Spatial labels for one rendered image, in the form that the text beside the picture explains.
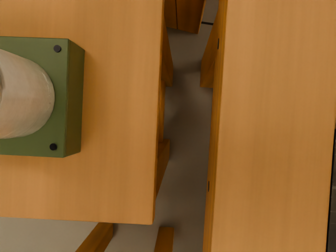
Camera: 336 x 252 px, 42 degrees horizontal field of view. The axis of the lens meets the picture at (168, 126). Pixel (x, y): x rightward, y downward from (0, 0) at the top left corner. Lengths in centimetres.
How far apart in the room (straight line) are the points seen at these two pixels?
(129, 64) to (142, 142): 11
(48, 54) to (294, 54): 29
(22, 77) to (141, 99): 20
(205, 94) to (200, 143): 16
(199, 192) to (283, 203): 91
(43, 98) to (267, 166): 27
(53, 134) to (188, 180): 96
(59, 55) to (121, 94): 11
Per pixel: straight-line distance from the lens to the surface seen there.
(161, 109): 120
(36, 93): 46
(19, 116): 44
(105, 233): 136
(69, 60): 53
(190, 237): 148
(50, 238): 155
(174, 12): 124
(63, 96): 52
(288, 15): 56
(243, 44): 54
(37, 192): 62
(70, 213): 61
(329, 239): 58
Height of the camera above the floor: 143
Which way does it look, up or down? 88 degrees down
